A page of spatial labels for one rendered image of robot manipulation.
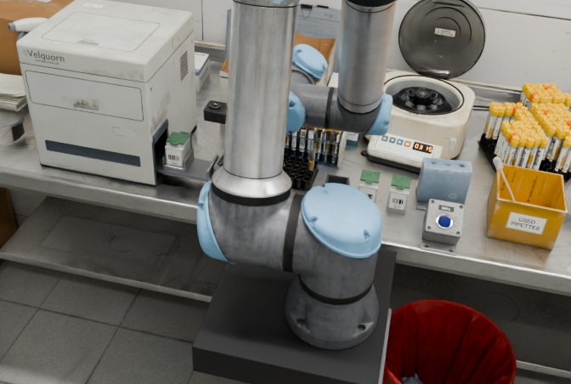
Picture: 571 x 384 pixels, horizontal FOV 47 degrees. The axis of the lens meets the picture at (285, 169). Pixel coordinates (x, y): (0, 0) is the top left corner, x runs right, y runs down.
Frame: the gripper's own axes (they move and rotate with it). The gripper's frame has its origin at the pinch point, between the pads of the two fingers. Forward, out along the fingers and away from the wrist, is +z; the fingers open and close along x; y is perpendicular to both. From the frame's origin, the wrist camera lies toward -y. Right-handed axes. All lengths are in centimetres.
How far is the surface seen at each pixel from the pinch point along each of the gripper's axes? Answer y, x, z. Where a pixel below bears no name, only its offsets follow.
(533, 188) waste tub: 58, 12, -34
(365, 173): 26.7, 4.7, -17.6
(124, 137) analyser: -19.3, -4.5, 2.9
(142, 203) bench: -8.5, -8.6, 12.3
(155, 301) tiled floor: 15, 40, 98
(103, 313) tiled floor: 2, 29, 106
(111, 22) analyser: -35.3, 10.7, -8.8
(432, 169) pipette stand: 37.0, 6.1, -27.0
